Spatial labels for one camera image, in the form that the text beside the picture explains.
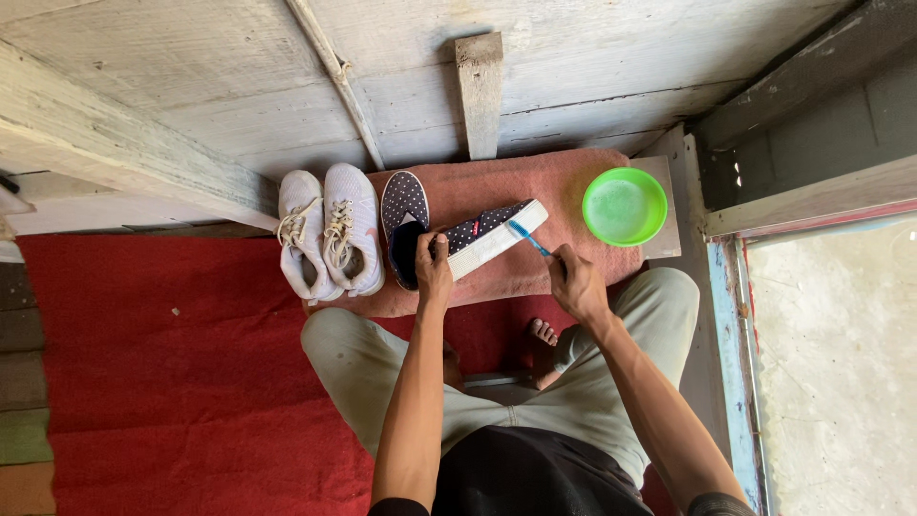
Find person's right hand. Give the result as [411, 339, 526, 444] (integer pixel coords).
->
[545, 244, 611, 327]

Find person's left hand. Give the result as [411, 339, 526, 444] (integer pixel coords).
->
[415, 231, 454, 305]

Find blue toothbrush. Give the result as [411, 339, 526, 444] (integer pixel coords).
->
[506, 219, 554, 259]

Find navy polka dot slip-on shoe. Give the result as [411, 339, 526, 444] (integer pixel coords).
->
[437, 198, 550, 282]
[380, 171, 431, 292]

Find person's foot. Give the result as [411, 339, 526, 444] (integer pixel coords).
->
[528, 318, 559, 391]

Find white lace-up sneaker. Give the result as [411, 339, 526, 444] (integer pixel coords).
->
[277, 170, 345, 305]
[322, 162, 386, 298]

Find green plastic bowl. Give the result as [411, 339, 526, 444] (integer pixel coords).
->
[582, 168, 669, 248]

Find pink towel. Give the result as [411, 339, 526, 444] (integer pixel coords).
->
[304, 148, 646, 319]

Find person's legs in beige trousers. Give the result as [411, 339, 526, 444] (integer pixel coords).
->
[300, 267, 701, 490]

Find person's black shirt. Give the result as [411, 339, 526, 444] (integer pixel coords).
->
[367, 426, 757, 516]

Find red carpet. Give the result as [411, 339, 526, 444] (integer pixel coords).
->
[16, 234, 678, 516]

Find striped floor mat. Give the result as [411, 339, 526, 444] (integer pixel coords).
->
[0, 261, 57, 516]

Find wooden block on wall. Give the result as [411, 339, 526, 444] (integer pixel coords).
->
[454, 31, 505, 161]

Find grey pipe on wall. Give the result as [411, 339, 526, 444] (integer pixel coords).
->
[285, 0, 386, 172]

